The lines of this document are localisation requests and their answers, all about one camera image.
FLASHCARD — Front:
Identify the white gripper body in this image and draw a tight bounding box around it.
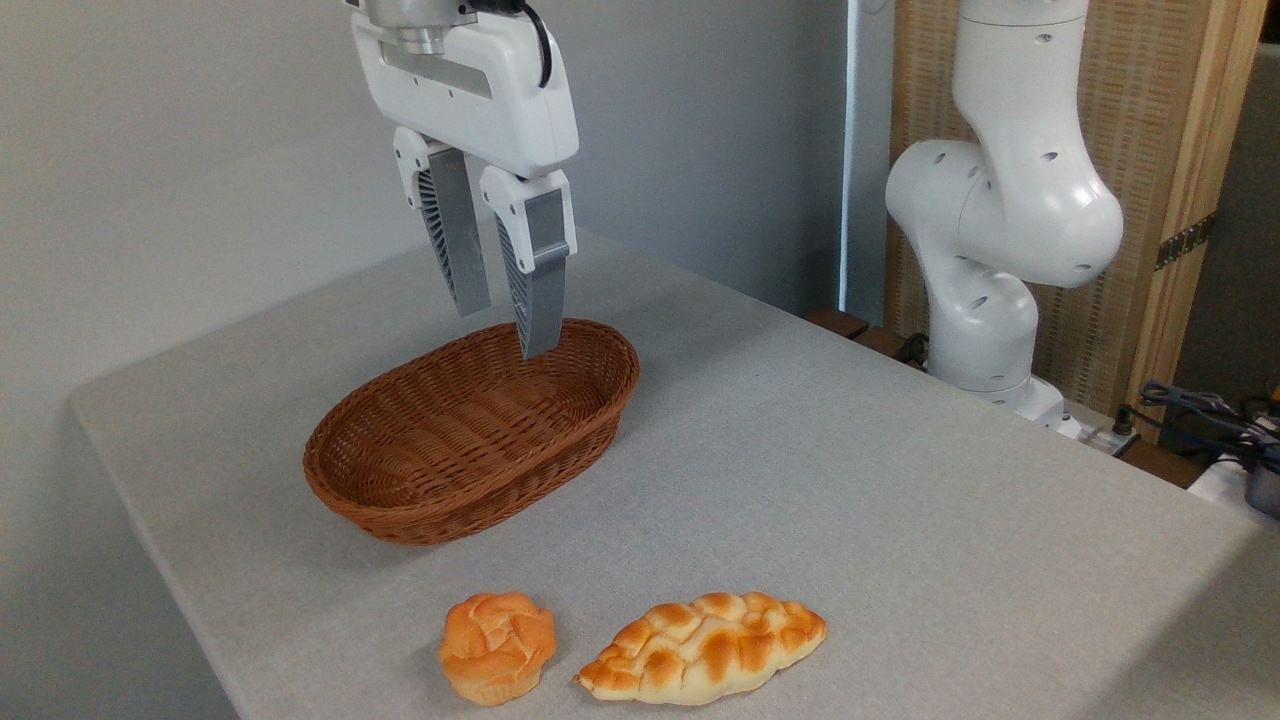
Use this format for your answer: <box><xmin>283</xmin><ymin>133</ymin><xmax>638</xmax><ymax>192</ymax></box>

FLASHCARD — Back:
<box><xmin>348</xmin><ymin>8</ymin><xmax>581</xmax><ymax>181</ymax></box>

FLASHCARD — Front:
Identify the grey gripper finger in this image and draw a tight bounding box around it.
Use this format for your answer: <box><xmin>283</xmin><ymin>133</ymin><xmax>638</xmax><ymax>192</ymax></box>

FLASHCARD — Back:
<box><xmin>392</xmin><ymin>126</ymin><xmax>492</xmax><ymax>318</ymax></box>
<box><xmin>479</xmin><ymin>165</ymin><xmax>578</xmax><ymax>359</ymax></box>

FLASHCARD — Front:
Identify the round orange bread roll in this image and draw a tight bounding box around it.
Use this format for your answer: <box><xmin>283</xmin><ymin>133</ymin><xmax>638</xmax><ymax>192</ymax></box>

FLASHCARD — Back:
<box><xmin>438</xmin><ymin>591</ymin><xmax>557</xmax><ymax>707</ymax></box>

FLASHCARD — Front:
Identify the brown oval wicker basket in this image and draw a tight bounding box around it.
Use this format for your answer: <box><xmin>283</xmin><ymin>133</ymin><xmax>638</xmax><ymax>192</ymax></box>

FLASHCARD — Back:
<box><xmin>303</xmin><ymin>318</ymin><xmax>641</xmax><ymax>546</ymax></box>

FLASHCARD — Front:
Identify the long braided bread loaf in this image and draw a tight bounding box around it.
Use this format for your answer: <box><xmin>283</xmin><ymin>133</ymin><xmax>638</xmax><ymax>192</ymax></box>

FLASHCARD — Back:
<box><xmin>574</xmin><ymin>591</ymin><xmax>829</xmax><ymax>707</ymax></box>

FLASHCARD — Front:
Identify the woven wood-framed folding screen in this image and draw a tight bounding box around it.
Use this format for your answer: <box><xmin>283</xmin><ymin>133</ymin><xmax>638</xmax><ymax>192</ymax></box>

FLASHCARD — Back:
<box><xmin>885</xmin><ymin>0</ymin><xmax>1271</xmax><ymax>441</ymax></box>

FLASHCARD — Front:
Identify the metal screen hinge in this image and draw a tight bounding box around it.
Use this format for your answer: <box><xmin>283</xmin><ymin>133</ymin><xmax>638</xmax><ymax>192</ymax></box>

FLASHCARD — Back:
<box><xmin>1155</xmin><ymin>212</ymin><xmax>1218</xmax><ymax>272</ymax></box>

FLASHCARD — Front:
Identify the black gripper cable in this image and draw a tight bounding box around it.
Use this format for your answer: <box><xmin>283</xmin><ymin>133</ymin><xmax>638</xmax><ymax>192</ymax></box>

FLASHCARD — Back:
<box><xmin>488</xmin><ymin>0</ymin><xmax>554</xmax><ymax>89</ymax></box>

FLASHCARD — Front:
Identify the white vertical frame strip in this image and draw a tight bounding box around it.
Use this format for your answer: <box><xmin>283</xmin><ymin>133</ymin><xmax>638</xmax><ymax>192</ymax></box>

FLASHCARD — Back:
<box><xmin>840</xmin><ymin>0</ymin><xmax>897</xmax><ymax>313</ymax></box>

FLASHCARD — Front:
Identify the black cable bundle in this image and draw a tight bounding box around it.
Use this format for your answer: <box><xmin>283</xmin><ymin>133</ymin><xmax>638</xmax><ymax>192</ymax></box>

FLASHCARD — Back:
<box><xmin>1115</xmin><ymin>380</ymin><xmax>1280</xmax><ymax>471</ymax></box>

